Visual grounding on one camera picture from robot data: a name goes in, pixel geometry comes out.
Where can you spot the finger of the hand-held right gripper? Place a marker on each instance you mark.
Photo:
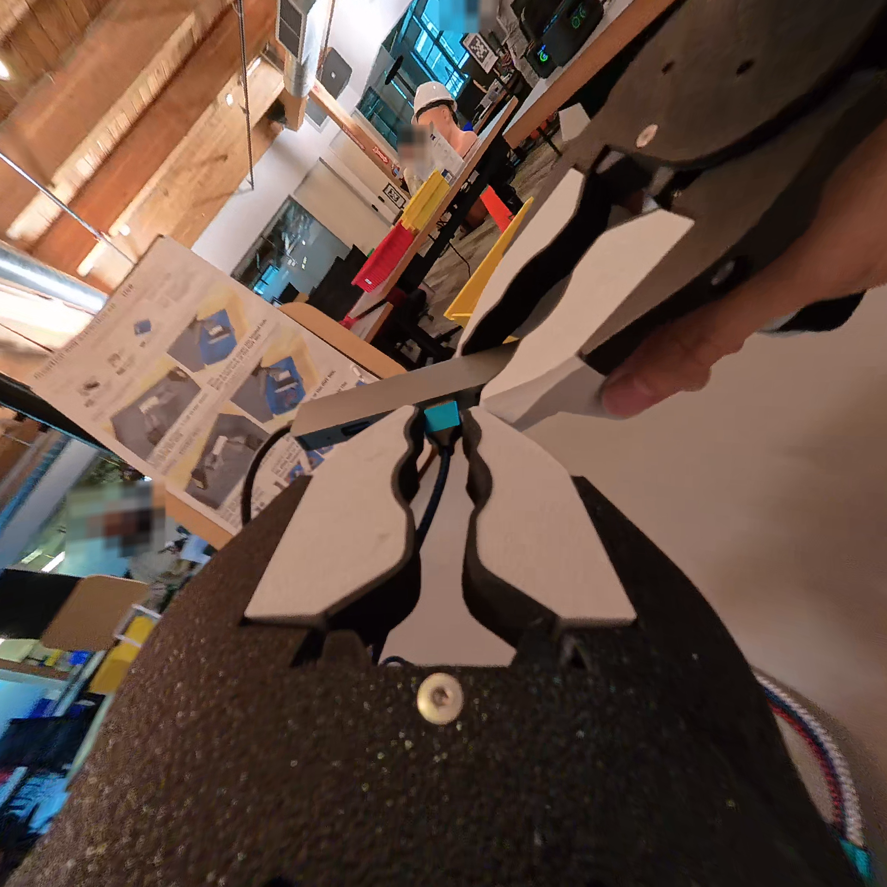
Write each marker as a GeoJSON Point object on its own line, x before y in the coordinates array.
{"type": "Point", "coordinates": [526, 249]}
{"type": "Point", "coordinates": [623, 277]}

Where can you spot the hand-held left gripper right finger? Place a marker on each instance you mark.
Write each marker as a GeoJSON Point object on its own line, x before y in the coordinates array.
{"type": "Point", "coordinates": [547, 547]}

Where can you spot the orange traffic cone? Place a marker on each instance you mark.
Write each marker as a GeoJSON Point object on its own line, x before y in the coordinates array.
{"type": "Point", "coordinates": [495, 208]}

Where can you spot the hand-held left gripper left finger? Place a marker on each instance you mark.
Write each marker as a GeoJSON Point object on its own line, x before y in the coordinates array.
{"type": "Point", "coordinates": [339, 540]}

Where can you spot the mannequin with white hard hat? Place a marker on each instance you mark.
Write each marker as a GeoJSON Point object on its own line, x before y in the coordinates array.
{"type": "Point", "coordinates": [433, 95]}

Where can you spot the black loudspeaker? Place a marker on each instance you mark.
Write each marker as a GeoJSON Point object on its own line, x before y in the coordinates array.
{"type": "Point", "coordinates": [336, 67]}

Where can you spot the yellow plastic bin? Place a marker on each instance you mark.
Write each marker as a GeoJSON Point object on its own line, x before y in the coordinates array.
{"type": "Point", "coordinates": [485, 277]}

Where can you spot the small yellow bin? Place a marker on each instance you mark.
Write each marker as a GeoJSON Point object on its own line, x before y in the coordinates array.
{"type": "Point", "coordinates": [424, 201]}

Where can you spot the grey usb hub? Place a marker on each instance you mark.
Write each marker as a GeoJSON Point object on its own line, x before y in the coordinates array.
{"type": "Point", "coordinates": [388, 398]}

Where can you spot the black white tag sign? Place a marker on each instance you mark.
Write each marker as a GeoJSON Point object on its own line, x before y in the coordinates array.
{"type": "Point", "coordinates": [480, 50]}
{"type": "Point", "coordinates": [395, 195]}

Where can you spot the printed instruction sheet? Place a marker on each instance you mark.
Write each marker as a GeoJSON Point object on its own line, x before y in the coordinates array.
{"type": "Point", "coordinates": [173, 360]}

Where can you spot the red plastic bin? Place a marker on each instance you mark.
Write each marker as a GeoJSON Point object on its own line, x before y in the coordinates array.
{"type": "Point", "coordinates": [381, 260]}

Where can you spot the person's right hand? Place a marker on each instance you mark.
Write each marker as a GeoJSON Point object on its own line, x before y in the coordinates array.
{"type": "Point", "coordinates": [693, 346]}

